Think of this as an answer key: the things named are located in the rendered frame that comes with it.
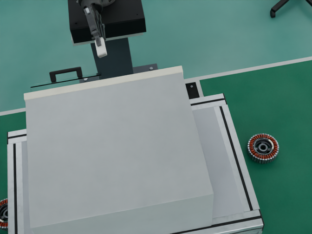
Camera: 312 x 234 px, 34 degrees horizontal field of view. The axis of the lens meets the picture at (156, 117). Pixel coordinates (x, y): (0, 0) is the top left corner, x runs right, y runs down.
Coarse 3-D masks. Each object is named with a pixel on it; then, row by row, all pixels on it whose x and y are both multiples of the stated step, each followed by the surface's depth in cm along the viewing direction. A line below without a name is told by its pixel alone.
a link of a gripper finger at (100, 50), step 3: (102, 39) 175; (102, 42) 174; (96, 45) 174; (102, 45) 174; (96, 48) 174; (99, 48) 174; (102, 48) 173; (99, 51) 173; (102, 51) 173; (105, 51) 173; (99, 54) 173; (102, 54) 172
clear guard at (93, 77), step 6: (66, 78) 178; (72, 78) 174; (78, 78) 171; (84, 78) 171; (90, 78) 171; (96, 78) 171; (36, 84) 175; (42, 84) 171; (48, 84) 171; (54, 84) 171; (60, 84) 170; (66, 84) 170; (72, 84) 170; (36, 90) 170
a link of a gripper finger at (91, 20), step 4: (88, 8) 174; (84, 12) 175; (92, 12) 175; (88, 16) 175; (92, 16) 174; (88, 20) 174; (92, 20) 174; (92, 24) 174; (96, 24) 175; (92, 28) 174; (96, 28) 173
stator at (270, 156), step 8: (256, 136) 187; (264, 136) 187; (272, 136) 187; (248, 144) 186; (256, 144) 187; (264, 144) 186; (272, 144) 184; (248, 152) 185; (256, 152) 183; (264, 152) 185; (272, 152) 182; (256, 160) 185; (264, 160) 183; (272, 160) 183
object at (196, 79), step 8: (272, 64) 210; (280, 64) 209; (224, 72) 209; (232, 72) 209; (240, 72) 208; (184, 80) 208; (192, 80) 208; (200, 88) 205; (200, 96) 203; (0, 112) 205; (8, 112) 205; (16, 112) 204
